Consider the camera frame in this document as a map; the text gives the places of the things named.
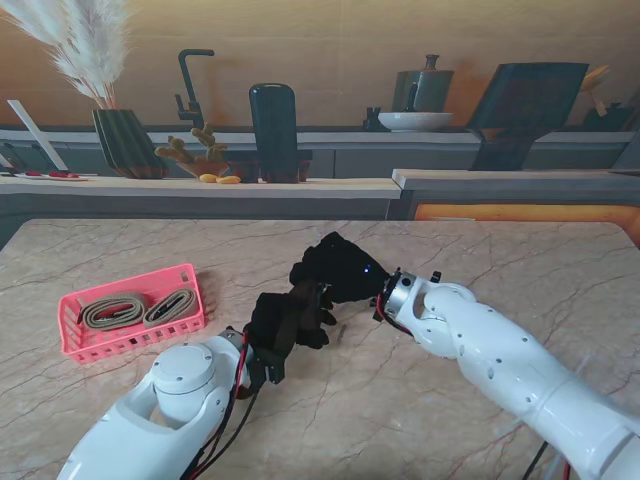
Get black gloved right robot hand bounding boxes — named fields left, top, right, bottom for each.
left=289, top=231, right=392, bottom=306

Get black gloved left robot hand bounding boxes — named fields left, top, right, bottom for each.
left=243, top=279, right=338, bottom=358

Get beige woven belt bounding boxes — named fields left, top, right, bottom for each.
left=77, top=293, right=151, bottom=332
left=142, top=288, right=197, bottom=330

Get pink plastic storage basket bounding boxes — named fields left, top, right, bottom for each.
left=57, top=263, right=207, bottom=367

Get grey kitchen counter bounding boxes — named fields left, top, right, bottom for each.
left=0, top=123, right=640, bottom=177

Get small black countertop item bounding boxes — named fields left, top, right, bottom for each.
left=362, top=105, right=385, bottom=132

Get black tall cylinder appliance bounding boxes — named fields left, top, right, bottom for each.
left=248, top=82, right=301, bottom=171

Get wooden bowl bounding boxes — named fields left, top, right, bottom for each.
left=175, top=159, right=232, bottom=179

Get white ceramic bowl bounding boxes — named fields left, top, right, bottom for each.
left=377, top=111, right=455, bottom=133

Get light wooden counter shelf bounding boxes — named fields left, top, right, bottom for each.
left=0, top=174, right=403, bottom=201

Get pale stone counter slab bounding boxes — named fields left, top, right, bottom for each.
left=391, top=168, right=640, bottom=192

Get green cactus plant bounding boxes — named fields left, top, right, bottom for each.
left=153, top=122, right=229, bottom=164

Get grey lidded pot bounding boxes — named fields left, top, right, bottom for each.
left=390, top=53, right=455, bottom=114

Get dark ribbed vase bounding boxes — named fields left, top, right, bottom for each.
left=91, top=108, right=169, bottom=180

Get black angled slab stand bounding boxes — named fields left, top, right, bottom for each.
left=465, top=62, right=591, bottom=172

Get black kitchen faucet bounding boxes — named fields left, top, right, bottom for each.
left=174, top=48, right=216, bottom=130

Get white plate with red food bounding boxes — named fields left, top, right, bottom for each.
left=13, top=169, right=91, bottom=182

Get white leaning board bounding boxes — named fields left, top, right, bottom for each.
left=6, top=99, right=70, bottom=172

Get black utensil holder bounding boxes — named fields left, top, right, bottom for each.
left=582, top=101, right=639, bottom=132

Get white pampas grass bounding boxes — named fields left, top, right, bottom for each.
left=0, top=0, right=134, bottom=110

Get yellow kitchen utensils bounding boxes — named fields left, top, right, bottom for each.
left=579, top=63, right=612, bottom=94

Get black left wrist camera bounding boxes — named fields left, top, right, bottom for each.
left=249, top=347, right=287, bottom=386

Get red black left arm cable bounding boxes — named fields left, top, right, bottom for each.
left=184, top=334, right=262, bottom=480

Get red black arm cable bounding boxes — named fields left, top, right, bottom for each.
left=374, top=292, right=417, bottom=342
left=184, top=334, right=262, bottom=480

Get red black right arm cable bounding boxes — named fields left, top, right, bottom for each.
left=374, top=292, right=417, bottom=342

